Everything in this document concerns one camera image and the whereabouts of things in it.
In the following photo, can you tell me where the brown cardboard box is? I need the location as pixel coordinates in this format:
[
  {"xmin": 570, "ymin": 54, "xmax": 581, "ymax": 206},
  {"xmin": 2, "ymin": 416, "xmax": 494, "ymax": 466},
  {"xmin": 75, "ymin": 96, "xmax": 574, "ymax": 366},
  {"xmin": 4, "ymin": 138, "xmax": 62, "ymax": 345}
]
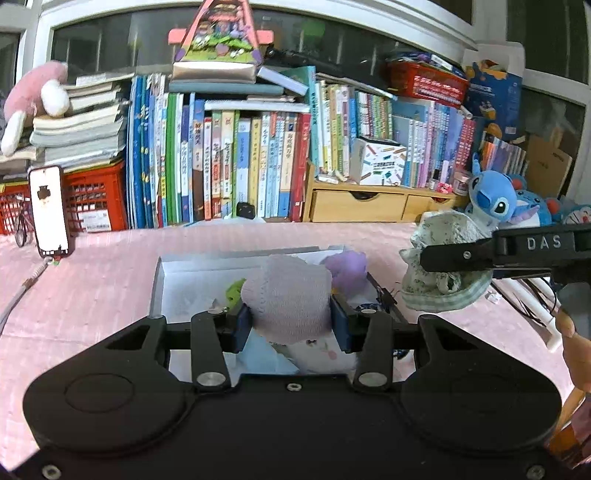
[{"xmin": 525, "ymin": 133, "xmax": 574, "ymax": 200}]

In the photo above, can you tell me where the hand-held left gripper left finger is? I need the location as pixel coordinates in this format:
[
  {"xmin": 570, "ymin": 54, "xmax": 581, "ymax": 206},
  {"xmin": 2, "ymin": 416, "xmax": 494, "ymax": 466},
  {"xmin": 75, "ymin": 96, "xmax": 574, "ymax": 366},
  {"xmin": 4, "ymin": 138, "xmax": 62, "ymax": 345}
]
[{"xmin": 55, "ymin": 305, "xmax": 252, "ymax": 392}]

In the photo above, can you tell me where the blue and white plush toy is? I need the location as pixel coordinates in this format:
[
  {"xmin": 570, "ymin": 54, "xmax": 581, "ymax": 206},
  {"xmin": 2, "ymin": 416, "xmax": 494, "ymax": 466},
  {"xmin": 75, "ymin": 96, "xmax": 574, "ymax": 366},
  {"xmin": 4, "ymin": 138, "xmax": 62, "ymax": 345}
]
[{"xmin": 554, "ymin": 200, "xmax": 591, "ymax": 227}]

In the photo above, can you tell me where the green and pink plush toy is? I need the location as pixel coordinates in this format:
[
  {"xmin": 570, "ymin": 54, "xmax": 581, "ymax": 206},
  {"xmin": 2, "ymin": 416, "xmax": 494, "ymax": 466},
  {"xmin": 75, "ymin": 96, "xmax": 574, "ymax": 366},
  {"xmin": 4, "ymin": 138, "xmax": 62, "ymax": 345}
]
[{"xmin": 225, "ymin": 278, "xmax": 249, "ymax": 311}]

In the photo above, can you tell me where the black cable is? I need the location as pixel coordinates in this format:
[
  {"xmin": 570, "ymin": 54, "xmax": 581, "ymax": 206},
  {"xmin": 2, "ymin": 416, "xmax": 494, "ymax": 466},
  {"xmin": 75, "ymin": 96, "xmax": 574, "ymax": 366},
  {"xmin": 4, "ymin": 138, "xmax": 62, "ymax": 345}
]
[{"xmin": 508, "ymin": 277, "xmax": 561, "ymax": 324}]

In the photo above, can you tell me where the smartphone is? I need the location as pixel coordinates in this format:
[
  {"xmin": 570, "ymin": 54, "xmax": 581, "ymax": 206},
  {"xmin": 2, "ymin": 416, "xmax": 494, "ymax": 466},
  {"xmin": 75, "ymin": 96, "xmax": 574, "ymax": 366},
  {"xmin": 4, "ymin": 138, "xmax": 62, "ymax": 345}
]
[{"xmin": 28, "ymin": 165, "xmax": 75, "ymax": 257}]

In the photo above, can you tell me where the red plastic basket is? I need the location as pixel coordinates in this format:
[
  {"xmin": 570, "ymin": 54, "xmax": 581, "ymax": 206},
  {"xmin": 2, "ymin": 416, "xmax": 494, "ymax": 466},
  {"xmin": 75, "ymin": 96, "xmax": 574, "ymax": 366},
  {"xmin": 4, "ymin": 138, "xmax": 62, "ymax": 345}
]
[{"xmin": 386, "ymin": 55, "xmax": 471, "ymax": 110}]

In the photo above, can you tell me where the miniature bicycle model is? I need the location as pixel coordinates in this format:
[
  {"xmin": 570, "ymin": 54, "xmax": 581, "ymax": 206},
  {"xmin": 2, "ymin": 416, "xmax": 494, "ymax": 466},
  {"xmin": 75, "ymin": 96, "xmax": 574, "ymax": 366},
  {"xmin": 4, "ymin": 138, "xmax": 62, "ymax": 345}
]
[{"xmin": 13, "ymin": 193, "xmax": 34, "ymax": 247}]

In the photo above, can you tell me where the blue big-eared plush toy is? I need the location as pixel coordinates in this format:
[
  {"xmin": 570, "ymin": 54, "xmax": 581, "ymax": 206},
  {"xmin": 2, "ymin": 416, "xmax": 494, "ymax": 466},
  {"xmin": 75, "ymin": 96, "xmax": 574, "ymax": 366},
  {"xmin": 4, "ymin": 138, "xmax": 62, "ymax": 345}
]
[{"xmin": 463, "ymin": 153, "xmax": 555, "ymax": 229}]

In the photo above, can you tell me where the person's right hand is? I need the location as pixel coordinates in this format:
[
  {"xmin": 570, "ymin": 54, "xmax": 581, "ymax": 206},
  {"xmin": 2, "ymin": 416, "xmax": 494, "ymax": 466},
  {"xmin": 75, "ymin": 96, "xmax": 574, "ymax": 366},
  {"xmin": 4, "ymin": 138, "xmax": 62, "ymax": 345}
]
[{"xmin": 554, "ymin": 309, "xmax": 591, "ymax": 393}]

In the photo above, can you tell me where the pink plush rabbit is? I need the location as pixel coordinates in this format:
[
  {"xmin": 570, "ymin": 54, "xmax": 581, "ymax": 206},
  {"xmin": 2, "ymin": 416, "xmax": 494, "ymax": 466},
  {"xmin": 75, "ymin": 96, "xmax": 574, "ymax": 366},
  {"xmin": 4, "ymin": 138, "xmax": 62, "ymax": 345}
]
[{"xmin": 0, "ymin": 60, "xmax": 71, "ymax": 158}]

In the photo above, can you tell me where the white printed carton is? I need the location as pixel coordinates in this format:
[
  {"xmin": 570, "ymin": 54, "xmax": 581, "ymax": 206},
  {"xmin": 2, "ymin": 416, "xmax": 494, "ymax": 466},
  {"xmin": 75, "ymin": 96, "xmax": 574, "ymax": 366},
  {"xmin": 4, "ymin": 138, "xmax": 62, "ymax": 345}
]
[{"xmin": 348, "ymin": 137, "xmax": 409, "ymax": 186}]

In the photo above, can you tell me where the red plastic crate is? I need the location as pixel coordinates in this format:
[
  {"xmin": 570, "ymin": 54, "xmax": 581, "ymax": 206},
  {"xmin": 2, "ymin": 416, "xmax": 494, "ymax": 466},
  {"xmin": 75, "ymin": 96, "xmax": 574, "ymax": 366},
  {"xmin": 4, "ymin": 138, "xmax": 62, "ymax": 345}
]
[{"xmin": 0, "ymin": 161, "xmax": 129, "ymax": 236}]

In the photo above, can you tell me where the wooden drawer organizer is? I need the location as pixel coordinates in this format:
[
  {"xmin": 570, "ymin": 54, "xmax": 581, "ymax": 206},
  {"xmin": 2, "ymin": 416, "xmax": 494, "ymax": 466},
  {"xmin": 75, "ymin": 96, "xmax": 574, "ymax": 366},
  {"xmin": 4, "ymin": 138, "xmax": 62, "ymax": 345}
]
[{"xmin": 301, "ymin": 161, "xmax": 471, "ymax": 223}]

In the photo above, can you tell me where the pale pink knitted cloth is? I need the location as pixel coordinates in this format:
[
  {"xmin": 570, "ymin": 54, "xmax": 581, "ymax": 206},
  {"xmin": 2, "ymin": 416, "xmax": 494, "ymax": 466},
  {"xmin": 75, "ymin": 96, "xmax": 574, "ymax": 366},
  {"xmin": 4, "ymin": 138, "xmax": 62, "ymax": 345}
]
[{"xmin": 240, "ymin": 254, "xmax": 334, "ymax": 346}]

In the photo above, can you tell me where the black binder clip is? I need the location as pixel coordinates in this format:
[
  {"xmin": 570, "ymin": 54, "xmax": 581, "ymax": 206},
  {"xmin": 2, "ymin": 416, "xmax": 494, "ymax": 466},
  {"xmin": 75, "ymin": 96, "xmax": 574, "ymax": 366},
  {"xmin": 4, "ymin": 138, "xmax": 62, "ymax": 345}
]
[{"xmin": 375, "ymin": 285, "xmax": 400, "ymax": 311}]

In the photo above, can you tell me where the grey coiled cable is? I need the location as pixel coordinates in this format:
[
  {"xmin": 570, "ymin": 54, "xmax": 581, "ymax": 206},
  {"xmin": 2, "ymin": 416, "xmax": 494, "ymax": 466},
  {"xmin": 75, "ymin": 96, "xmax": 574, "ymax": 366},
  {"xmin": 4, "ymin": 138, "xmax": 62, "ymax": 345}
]
[{"xmin": 0, "ymin": 256, "xmax": 61, "ymax": 334}]

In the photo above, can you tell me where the white cardboard box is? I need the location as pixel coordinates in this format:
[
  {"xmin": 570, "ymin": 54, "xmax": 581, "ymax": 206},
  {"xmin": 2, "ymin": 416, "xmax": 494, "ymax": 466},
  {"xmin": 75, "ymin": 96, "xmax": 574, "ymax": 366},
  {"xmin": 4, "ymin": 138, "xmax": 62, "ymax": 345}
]
[{"xmin": 148, "ymin": 246, "xmax": 409, "ymax": 384}]

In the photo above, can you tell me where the blue cardboard carton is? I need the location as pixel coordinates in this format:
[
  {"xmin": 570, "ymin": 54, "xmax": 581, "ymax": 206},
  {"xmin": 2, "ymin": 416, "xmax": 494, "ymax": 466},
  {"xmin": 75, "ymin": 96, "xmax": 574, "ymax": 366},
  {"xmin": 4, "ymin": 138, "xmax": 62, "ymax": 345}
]
[{"xmin": 463, "ymin": 44, "xmax": 525, "ymax": 143}]

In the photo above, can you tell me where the row of upright books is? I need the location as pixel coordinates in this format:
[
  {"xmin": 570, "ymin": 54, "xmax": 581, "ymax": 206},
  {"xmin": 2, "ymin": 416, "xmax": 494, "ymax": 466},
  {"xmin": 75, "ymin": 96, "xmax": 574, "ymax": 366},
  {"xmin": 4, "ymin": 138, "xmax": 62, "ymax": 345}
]
[{"xmin": 126, "ymin": 74, "xmax": 529, "ymax": 229}]

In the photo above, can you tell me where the pink tablecloth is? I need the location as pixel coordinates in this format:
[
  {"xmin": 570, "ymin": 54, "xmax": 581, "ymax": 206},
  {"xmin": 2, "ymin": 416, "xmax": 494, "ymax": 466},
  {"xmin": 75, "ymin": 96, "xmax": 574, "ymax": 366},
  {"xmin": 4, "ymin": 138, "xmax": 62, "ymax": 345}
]
[{"xmin": 0, "ymin": 222, "xmax": 591, "ymax": 462}]

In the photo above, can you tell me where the stack of flat books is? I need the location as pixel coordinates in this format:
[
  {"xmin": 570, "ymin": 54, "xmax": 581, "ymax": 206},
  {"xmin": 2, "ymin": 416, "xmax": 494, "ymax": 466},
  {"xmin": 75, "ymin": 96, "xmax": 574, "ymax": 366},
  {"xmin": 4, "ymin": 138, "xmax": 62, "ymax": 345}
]
[{"xmin": 0, "ymin": 73, "xmax": 136, "ymax": 176}]

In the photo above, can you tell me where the purple plush toy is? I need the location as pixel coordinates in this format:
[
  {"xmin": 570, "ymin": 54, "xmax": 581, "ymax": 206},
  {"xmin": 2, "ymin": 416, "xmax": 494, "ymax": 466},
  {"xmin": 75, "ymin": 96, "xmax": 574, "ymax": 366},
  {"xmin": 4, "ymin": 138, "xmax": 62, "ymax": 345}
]
[{"xmin": 320, "ymin": 250, "xmax": 369, "ymax": 295}]

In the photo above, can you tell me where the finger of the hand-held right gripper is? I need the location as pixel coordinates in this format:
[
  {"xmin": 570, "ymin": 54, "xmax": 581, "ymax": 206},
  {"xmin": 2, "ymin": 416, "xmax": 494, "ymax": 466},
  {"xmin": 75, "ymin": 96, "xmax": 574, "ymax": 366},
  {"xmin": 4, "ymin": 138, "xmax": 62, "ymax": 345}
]
[{"xmin": 419, "ymin": 237, "xmax": 497, "ymax": 273}]

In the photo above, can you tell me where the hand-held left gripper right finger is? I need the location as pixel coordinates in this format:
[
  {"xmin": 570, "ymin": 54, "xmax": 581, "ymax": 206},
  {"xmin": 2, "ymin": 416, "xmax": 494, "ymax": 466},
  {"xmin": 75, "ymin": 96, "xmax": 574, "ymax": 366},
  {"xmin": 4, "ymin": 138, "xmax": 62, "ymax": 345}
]
[{"xmin": 330, "ymin": 295, "xmax": 536, "ymax": 393}]

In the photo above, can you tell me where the teal flat book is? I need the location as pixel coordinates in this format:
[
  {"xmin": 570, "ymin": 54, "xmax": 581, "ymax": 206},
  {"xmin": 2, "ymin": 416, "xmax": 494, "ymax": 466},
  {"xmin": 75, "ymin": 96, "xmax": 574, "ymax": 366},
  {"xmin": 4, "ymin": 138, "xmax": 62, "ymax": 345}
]
[{"xmin": 168, "ymin": 80, "xmax": 284, "ymax": 97}]

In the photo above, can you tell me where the colourful toy house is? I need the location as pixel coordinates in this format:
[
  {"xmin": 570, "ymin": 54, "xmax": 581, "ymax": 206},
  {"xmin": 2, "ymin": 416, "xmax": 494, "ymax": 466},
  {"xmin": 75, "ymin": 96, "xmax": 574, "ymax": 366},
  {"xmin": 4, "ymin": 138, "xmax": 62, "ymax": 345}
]
[{"xmin": 167, "ymin": 0, "xmax": 272, "ymax": 85}]

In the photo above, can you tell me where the white fluffy plush toy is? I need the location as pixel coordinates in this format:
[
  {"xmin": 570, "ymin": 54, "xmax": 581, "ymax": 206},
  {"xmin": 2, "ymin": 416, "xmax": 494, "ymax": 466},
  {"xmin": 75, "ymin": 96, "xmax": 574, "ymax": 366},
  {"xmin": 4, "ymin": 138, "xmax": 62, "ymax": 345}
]
[{"xmin": 284, "ymin": 335, "xmax": 362, "ymax": 376}]

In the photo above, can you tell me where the green checked cloth hat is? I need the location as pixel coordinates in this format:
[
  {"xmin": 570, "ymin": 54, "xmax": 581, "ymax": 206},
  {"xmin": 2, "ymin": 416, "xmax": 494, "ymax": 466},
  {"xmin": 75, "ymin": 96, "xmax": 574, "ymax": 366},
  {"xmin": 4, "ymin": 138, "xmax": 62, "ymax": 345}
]
[{"xmin": 398, "ymin": 211, "xmax": 497, "ymax": 313}]

